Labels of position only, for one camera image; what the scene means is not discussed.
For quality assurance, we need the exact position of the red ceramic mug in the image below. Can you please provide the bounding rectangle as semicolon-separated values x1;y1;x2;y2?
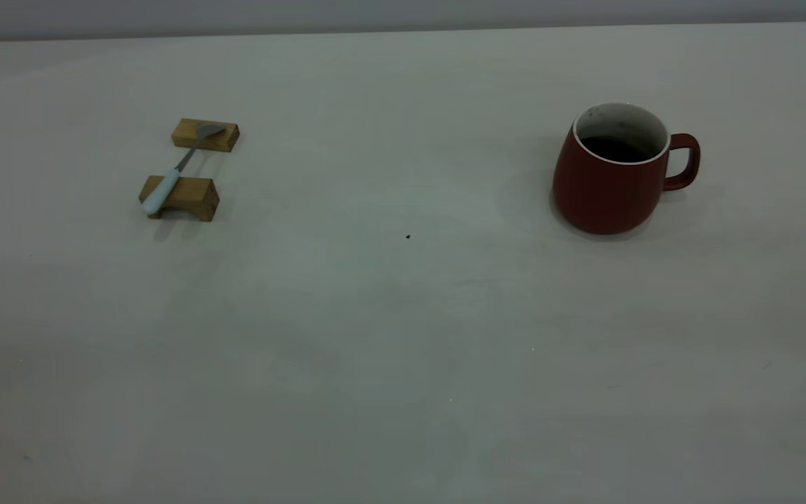
552;102;701;235

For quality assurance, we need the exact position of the white-handled metal spoon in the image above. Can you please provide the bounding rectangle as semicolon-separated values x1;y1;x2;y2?
141;123;227;216

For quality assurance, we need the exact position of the dark coffee liquid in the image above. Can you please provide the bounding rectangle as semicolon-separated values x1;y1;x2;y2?
579;135;653;164

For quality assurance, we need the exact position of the arched wooden block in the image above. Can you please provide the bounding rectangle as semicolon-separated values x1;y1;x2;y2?
139;175;220;223

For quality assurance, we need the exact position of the flat rectangular wooden block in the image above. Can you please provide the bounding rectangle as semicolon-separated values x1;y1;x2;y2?
171;118;241;153

